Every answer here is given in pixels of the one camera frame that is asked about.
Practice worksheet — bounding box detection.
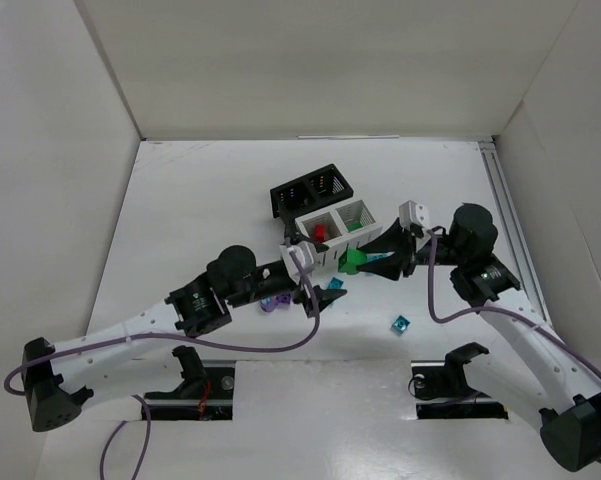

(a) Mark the teal long lego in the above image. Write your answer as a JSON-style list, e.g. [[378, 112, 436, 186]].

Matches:
[[328, 277, 344, 290]]

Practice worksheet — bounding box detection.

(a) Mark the red lego block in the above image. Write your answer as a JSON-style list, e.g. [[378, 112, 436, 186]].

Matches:
[[312, 224, 328, 244]]

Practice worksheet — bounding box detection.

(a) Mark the green rounded lego block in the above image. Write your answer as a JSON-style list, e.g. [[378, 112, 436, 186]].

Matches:
[[338, 249, 367, 275]]

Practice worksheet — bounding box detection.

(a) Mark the teal lego brick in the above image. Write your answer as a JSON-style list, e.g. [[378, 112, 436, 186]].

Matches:
[[366, 253, 391, 263]]

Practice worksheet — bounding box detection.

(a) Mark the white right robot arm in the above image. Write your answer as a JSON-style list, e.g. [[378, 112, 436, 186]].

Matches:
[[358, 201, 601, 472]]

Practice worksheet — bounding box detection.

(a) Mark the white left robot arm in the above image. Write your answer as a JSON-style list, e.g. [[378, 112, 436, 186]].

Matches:
[[18, 239, 346, 432]]

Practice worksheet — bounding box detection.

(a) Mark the purple lego brick overturned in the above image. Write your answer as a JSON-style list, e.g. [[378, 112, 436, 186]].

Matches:
[[275, 292, 293, 308]]

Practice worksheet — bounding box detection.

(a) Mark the purple round flower lego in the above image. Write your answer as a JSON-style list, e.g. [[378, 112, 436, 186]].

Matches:
[[260, 297, 277, 313]]

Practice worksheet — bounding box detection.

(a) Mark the black two-slot container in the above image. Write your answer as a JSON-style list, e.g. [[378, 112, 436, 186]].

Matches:
[[270, 164, 354, 220]]

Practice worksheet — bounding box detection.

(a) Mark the white two-slot container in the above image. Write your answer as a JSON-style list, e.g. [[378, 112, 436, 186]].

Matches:
[[295, 198, 383, 271]]

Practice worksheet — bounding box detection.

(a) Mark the small teal square lego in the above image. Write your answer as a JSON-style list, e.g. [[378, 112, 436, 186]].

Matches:
[[391, 315, 411, 336]]

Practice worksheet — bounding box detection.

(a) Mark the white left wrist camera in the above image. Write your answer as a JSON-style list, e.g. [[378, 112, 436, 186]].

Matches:
[[279, 241, 318, 283]]

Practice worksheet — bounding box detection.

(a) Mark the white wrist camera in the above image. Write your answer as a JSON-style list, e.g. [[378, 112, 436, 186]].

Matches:
[[279, 241, 318, 283], [398, 200, 430, 230]]

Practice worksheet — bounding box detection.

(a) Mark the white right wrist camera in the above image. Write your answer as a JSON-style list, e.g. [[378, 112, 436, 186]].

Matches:
[[398, 200, 430, 230]]

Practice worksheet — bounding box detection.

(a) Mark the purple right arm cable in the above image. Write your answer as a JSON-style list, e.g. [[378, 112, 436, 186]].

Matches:
[[426, 227, 601, 391]]

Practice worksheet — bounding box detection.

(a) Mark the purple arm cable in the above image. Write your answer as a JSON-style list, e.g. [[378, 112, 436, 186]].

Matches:
[[3, 249, 324, 480], [426, 227, 601, 391]]

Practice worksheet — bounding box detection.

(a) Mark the aluminium rail right edge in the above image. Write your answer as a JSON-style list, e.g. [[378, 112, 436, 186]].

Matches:
[[478, 140, 545, 308]]

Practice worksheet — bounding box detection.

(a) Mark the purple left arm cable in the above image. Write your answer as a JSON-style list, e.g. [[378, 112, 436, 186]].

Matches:
[[3, 249, 324, 480]]

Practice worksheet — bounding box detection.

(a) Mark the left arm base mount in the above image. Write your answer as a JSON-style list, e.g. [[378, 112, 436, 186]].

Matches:
[[144, 361, 236, 421]]

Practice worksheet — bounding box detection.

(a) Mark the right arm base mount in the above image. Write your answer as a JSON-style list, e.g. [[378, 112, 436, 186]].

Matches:
[[408, 361, 509, 420]]

